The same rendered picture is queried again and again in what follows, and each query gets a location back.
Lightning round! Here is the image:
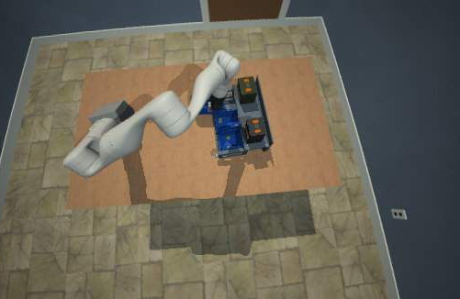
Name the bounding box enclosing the blue bin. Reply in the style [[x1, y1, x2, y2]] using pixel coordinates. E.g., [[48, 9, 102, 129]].
[[199, 98, 225, 115], [218, 128, 243, 150], [215, 109, 241, 133]]

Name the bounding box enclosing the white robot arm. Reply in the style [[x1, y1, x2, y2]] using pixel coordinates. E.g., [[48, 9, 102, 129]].
[[63, 50, 241, 178]]

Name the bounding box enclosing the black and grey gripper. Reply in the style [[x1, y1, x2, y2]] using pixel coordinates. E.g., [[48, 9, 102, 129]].
[[208, 88, 229, 112]]

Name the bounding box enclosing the grey metal shelf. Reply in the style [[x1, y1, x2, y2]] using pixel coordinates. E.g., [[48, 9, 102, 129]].
[[212, 75, 274, 159]]

